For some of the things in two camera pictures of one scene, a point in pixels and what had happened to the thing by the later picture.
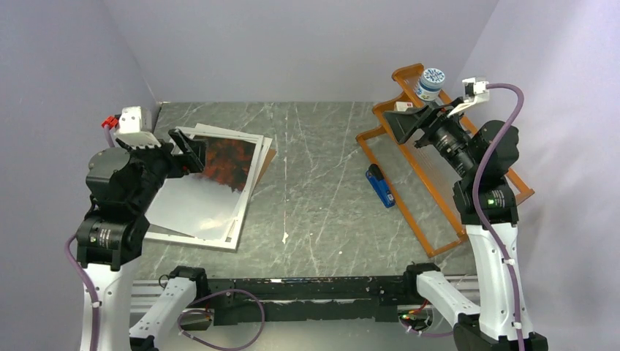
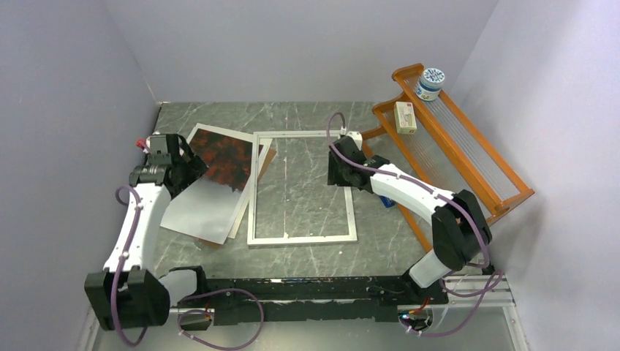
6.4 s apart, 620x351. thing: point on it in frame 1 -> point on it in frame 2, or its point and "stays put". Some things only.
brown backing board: [270, 155] stays put
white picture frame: [158, 233] -> [349, 196]
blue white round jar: [431, 81] stays put
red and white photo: [208, 205] stays put
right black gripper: [404, 123] -> [333, 176]
